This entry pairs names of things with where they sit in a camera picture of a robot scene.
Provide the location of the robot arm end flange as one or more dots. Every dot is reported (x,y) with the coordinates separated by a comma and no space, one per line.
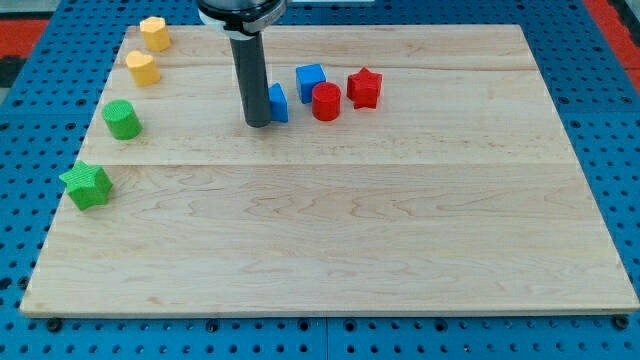
(240,19)

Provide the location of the yellow heart block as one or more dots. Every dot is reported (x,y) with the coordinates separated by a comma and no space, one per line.
(143,68)

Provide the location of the blue triangle block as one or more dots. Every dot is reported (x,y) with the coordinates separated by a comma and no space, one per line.
(278,103)

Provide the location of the red cylinder block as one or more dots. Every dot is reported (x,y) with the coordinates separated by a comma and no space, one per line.
(326,101)

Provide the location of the wooden board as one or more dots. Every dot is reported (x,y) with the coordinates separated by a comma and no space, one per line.
(459,195)

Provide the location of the red star block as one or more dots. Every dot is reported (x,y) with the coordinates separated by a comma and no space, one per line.
(363,88)

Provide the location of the blue cube block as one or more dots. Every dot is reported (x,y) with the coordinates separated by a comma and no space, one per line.
(307,77)

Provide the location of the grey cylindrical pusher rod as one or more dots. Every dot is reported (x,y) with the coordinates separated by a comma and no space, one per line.
(249,61)

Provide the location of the green cylinder block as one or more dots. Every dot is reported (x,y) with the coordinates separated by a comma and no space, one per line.
(121,119)

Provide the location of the yellow pentagon block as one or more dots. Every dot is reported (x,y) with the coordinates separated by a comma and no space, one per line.
(155,33)

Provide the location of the green star block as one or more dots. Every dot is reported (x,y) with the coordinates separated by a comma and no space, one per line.
(87,185)

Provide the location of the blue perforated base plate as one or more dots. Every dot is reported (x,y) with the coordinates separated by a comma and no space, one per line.
(48,109)

